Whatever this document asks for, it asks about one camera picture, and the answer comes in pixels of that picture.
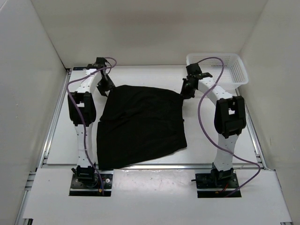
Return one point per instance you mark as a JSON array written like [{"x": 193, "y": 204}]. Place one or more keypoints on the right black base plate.
[{"x": 208, "y": 188}]

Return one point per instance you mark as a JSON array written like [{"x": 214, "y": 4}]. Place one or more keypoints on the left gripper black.
[{"x": 110, "y": 86}]

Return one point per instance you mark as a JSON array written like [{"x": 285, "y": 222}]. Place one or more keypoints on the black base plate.
[
  {"x": 208, "y": 188},
  {"x": 78, "y": 188}
]

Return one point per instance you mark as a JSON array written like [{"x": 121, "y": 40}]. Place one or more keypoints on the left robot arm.
[{"x": 82, "y": 113}]

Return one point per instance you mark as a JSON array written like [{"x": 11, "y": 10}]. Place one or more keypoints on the black shorts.
[{"x": 139, "y": 124}]

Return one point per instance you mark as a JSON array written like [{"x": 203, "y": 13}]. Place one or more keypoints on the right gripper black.
[{"x": 183, "y": 94}]

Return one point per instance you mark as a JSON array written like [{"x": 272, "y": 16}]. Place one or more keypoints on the white plastic mesh basket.
[{"x": 234, "y": 74}]

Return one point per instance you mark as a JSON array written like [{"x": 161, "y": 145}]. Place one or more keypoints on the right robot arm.
[{"x": 229, "y": 121}]

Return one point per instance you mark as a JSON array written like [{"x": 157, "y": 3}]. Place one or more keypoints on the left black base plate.
[{"x": 78, "y": 188}]

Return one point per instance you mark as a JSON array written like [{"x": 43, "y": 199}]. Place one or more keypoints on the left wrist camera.
[{"x": 99, "y": 63}]

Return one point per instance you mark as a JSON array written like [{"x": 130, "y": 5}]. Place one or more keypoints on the small dark label sticker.
[{"x": 78, "y": 68}]

